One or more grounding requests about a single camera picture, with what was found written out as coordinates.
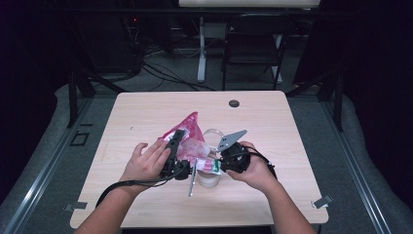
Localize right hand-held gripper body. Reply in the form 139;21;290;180
216;129;251;174

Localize white desk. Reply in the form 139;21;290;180
177;0;321;85

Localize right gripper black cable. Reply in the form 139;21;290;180
244;145;279;180

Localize person's right hand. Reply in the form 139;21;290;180
226;140;277;193

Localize black metal stand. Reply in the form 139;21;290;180
66;68;129;129
284;68;345;133

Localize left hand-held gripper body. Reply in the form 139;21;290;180
161;157;198;198

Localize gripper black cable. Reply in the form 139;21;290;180
244;145;279;180
94;168;185;209

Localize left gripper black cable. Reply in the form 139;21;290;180
94;168;185;209

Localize person's left hand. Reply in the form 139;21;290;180
121;139;172;191

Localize black folding chair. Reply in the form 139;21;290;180
221;13;295;92

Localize metal floor rail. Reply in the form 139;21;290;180
2;97;94;234
319;97;394;234

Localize pink white plastic bag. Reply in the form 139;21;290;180
161;111;223;176

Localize dark equipment box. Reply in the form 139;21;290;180
73;13;139;74

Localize black floor cables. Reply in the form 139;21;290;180
139;60;216;93

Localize grey box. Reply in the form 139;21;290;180
204;21;228;41

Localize grey tape piece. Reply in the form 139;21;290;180
63;201;89;213
311;194;334;210

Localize clear glass cup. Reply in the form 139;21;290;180
195;128;226;188

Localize black metal crossbar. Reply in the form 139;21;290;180
61;8;344;18

